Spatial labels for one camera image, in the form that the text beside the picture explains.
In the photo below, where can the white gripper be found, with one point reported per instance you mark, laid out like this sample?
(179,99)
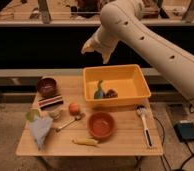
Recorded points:
(101,41)

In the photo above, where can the blue green sponge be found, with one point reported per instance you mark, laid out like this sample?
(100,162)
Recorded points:
(99,93)

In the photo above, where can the red orange bowl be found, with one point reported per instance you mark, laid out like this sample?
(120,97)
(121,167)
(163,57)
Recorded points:
(101,125)

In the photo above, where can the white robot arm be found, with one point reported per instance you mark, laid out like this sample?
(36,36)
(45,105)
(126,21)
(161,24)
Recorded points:
(120,21)

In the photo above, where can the dark maroon bowl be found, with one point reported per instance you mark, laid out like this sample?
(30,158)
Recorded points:
(46,87)

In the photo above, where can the green pepper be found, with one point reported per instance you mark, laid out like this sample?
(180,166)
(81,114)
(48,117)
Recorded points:
(99,86)

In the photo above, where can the yellow plastic tub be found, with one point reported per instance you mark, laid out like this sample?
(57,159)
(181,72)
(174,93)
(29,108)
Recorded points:
(126,80)

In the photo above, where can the dark grape bunch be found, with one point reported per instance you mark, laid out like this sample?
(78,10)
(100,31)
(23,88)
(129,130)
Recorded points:
(111,94)

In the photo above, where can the orange peach fruit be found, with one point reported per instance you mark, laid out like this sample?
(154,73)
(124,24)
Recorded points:
(74,109)

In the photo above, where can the metal spoon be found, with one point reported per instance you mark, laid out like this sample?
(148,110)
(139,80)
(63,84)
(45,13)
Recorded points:
(76,118)

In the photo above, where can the white dish brush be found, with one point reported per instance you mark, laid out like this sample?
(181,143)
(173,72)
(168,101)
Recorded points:
(141,111)

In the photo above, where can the small white cup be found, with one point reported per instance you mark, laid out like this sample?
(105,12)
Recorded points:
(55,114)

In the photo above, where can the wooden folding table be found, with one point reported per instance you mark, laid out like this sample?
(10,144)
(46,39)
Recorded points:
(127,139)

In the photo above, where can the green lime slice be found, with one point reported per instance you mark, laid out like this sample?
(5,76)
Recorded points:
(32,114)

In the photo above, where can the yellow corn cob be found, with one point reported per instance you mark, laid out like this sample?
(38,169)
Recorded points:
(88,142)

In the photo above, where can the light blue cloth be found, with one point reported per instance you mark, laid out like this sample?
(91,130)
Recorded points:
(39,129)

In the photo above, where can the black foot pedal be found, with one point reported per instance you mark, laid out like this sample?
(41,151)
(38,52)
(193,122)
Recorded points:
(184,131)

